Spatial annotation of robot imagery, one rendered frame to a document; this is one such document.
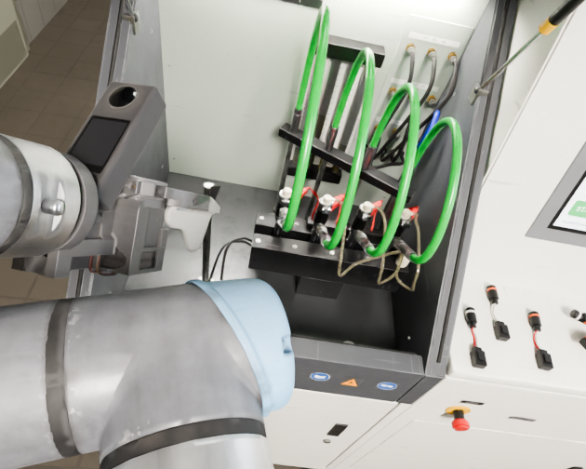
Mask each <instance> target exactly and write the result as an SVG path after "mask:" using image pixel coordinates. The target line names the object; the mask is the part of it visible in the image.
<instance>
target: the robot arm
mask: <svg viewBox="0 0 586 469"><path fill-rule="evenodd" d="M165 109H166V103H165V101H164V99H163V97H162V95H161V93H160V91H159V89H158V88H157V87H156V86H149V85H142V84H133V83H126V82H117V81H113V82H112V83H110V85H109V86H108V87H107V89H106V90H105V92H104V93H103V95H102V96H101V98H100V100H99V102H98V103H97V105H96V106H95V108H94V109H93V111H92V113H91V114H90V116H89V117H88V119H87V120H86V122H85V123H84V125H83V126H82V128H81V129H80V131H79V132H78V134H77V136H76V137H75V139H74V140H73V142H72V144H71V145H70V147H69V149H68V150H67V152H66V153H61V152H58V151H56V150H55V149H53V148H51V147H49V146H45V145H43V144H39V143H36V142H32V141H26V140H22V139H19V138H15V137H11V136H8V135H4V134H1V133H0V259H5V258H13V261H12V267H11V269H15V270H19V271H23V272H29V273H36V274H40V275H43V276H46V277H50V278H54V279H55V278H63V277H69V276H70V271H71V270H78V269H86V268H88V270H89V272H90V273H98V274H99V275H104V276H109V275H117V274H121V275H139V274H146V273H151V272H158V271H162V266H163V260H164V255H165V250H166V241H167V235H168V230H167V229H162V227H163V221H164V216H165V222H166V225H167V226H168V227H170V228H174V229H179V230H181V232H182V235H183V239H184V244H185V247H186V249H187V250H188V251H196V250H198V249H199V248H200V246H201V244H202V242H203V239H204V236H205V233H206V228H207V226H208V223H209V220H210V218H211V216H212V215H213V214H215V213H220V206H219V205H218V204H217V202H216V201H215V200H214V199H213V198H212V197H210V196H207V195H203V194H196V193H192V192H187V191H182V190H178V189H173V188H168V187H167V185H168V183H166V182H162V181H155V180H150V179H145V178H141V177H138V176H133V175H131V176H130V173H131V171H132V169H133V168H134V166H135V165H136V163H137V161H138V159H139V158H140V155H141V153H142V151H143V149H144V147H145V146H146V144H147V142H148V140H149V138H150V137H151V136H152V134H153V131H154V129H155V127H156V125H157V124H158V122H159V120H160V118H161V116H162V114H163V113H164V111H165ZM160 197H163V198H160ZM165 205H167V207H166V209H164V207H165ZM177 208H186V209H187V211H181V210H177ZM91 269H95V270H97V271H92V270H91ZM102 271H103V272H112V273H111V274H103V273H101V272H102ZM294 382H295V361H294V353H293V350H292V347H291V343H290V329H289V324H288V321H287V318H286V312H285V309H284V307H283V304H282V303H281V301H280V299H279V297H278V295H277V293H276V292H275V290H274V289H273V288H272V287H271V286H270V285H269V284H267V283H266V282H264V281H262V280H260V279H257V278H245V279H233V280H221V281H209V282H204V281H202V280H199V279H193V280H188V281H187V282H186V283H185V284H181V285H174V286H166V287H159V288H145V289H137V290H130V291H122V292H115V293H107V294H100V295H92V296H85V297H76V298H69V299H57V300H50V301H36V302H27V303H20V304H12V305H5V306H0V469H18V468H21V467H25V466H30V465H34V464H38V463H42V462H50V461H55V460H58V459H63V458H69V457H73V456H77V455H81V454H86V453H89V452H94V451H98V450H99V451H100V469H274V468H273V460H272V455H271V451H270V447H269V442H268V438H267V436H266V431H265V424H264V420H263V418H265V417H267V416H268V415H269V414H270V412H271V411H275V410H279V409H281V408H283V407H284V406H285V405H286V404H287V403H288V402H289V400H290V398H291V396H292V394H293V389H294Z"/></svg>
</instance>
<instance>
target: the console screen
mask: <svg viewBox="0 0 586 469"><path fill-rule="evenodd" d="M525 237H531V238H536V239H541V240H546V241H552V242H556V243H562V244H568V245H572V246H578V247H583V248H586V141H585V142H584V144H583V145H582V147H581V149H580V150H579V152H578V154H577V155H576V157H575V158H574V160H573V161H572V163H571V165H570V166H569V168H568V169H567V171H566V173H565V174H564V176H563V177H562V179H561V180H560V181H559V183H558V184H557V186H556V187H555V189H554V190H553V192H552V194H551V195H550V197H549V199H548V200H547V202H546V203H545V205H544V206H543V208H542V209H541V211H540V212H539V214H538V216H537V218H536V219H535V220H534V221H533V223H532V224H531V226H530V227H529V229H528V230H527V232H526V234H525Z"/></svg>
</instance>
